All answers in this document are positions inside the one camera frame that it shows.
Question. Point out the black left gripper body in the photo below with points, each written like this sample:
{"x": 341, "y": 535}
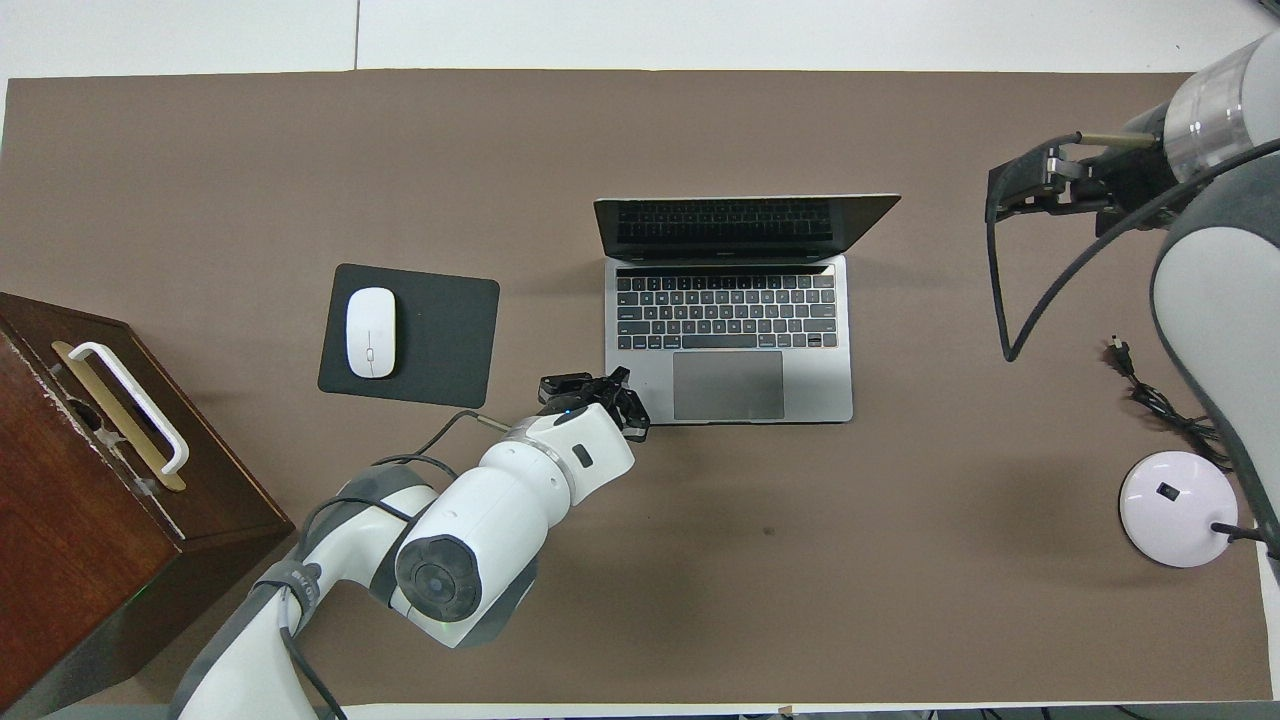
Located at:
{"x": 625, "y": 410}

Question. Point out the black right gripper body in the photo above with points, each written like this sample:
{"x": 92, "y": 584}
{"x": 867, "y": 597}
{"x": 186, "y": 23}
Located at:
{"x": 1130, "y": 185}

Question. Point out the silver laptop computer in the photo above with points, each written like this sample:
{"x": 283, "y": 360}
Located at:
{"x": 640, "y": 390}

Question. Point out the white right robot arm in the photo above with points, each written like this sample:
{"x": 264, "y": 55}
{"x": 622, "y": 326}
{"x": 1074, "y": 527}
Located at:
{"x": 1210, "y": 300}

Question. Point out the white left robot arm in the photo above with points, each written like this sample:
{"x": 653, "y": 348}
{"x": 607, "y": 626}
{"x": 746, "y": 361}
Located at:
{"x": 480, "y": 520}

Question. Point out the black mouse pad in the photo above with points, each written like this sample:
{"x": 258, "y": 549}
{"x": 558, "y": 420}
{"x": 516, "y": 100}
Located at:
{"x": 440, "y": 340}

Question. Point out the white computer mouse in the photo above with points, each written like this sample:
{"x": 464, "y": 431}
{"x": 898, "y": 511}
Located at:
{"x": 370, "y": 330}

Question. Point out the brown paper table mat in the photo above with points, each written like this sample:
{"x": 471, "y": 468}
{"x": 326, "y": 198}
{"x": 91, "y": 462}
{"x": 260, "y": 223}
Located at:
{"x": 640, "y": 120}

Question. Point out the white desk lamp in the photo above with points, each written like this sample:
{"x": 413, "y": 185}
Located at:
{"x": 1175, "y": 510}

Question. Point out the dark brown wooden box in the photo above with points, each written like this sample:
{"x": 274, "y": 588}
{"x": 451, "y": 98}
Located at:
{"x": 60, "y": 520}

